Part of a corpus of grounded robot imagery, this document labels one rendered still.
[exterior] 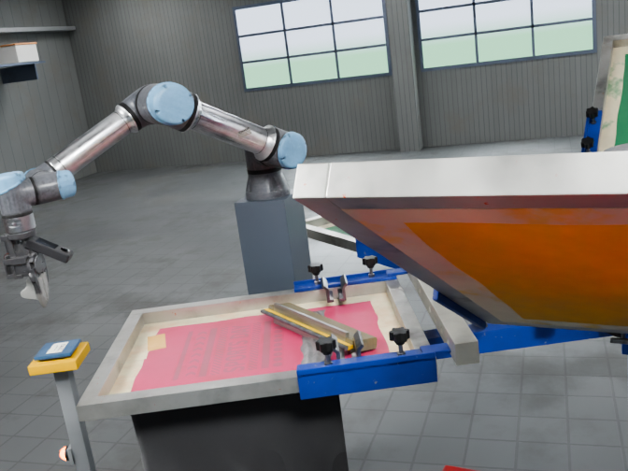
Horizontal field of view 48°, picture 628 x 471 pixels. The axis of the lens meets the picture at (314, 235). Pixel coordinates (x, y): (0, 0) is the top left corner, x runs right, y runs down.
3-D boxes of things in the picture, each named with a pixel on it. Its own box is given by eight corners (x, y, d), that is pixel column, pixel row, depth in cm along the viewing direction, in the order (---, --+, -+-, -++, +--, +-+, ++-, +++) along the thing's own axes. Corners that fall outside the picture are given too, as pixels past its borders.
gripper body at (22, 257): (18, 273, 192) (7, 230, 189) (49, 269, 192) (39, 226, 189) (7, 282, 185) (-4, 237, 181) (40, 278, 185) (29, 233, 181)
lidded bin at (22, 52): (19, 64, 1035) (15, 45, 1028) (40, 61, 1022) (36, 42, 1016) (-4, 65, 992) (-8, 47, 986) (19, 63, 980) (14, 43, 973)
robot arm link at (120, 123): (144, 77, 217) (8, 173, 199) (158, 76, 208) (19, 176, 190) (164, 109, 222) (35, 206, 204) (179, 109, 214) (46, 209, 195)
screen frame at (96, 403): (78, 421, 154) (75, 406, 153) (134, 321, 211) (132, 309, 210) (438, 374, 155) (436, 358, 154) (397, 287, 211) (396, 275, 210)
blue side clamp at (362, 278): (296, 308, 208) (293, 286, 206) (296, 303, 212) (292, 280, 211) (398, 295, 208) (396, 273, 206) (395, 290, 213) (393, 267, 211)
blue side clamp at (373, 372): (300, 400, 154) (296, 370, 152) (300, 389, 159) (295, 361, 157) (437, 381, 154) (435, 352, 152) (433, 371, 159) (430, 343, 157)
